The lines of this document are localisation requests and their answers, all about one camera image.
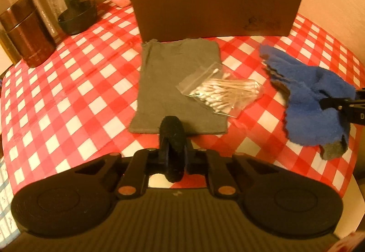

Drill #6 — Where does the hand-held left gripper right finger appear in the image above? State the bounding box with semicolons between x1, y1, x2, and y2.
185;148;286;199

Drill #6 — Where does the grey cloth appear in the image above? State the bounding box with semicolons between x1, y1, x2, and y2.
128;38;229;136

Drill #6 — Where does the blue fuzzy cloth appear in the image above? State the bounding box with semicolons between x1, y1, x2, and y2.
258;44;357;160

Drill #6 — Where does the red and white packet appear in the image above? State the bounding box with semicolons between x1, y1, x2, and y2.
327;231;365;252

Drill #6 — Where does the brown metal canister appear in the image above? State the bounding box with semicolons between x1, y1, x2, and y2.
0;0;57;68

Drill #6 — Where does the brown cardboard box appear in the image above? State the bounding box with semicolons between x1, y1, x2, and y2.
128;0;303;42

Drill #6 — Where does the bag of cotton swabs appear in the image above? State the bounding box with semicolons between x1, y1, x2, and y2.
176;62;264;118

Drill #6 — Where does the glass jar with green lid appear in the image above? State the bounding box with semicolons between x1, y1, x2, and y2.
49;0;98;35

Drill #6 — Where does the blue white checkered cloth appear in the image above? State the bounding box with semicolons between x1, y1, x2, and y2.
0;157;18;244

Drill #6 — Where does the red white checkered tablecloth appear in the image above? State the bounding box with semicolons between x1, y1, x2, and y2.
0;0;361;213

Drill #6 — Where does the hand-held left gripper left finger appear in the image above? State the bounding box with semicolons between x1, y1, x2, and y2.
75;148;163;200

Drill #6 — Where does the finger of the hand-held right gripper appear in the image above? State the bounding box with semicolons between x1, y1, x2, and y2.
354;87;365;105
319;97;355;111

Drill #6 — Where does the black round puff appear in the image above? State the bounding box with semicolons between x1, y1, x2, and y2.
158;115;189;183

